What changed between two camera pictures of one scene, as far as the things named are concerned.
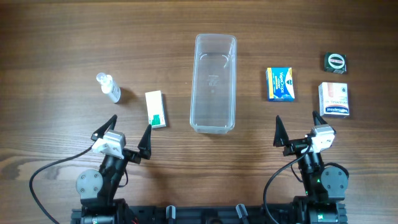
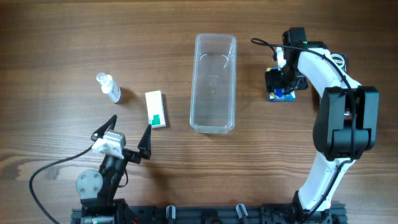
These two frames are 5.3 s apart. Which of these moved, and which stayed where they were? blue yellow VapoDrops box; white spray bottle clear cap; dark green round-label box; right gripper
Moved: right gripper
Stayed: blue yellow VapoDrops box; white spray bottle clear cap; dark green round-label box
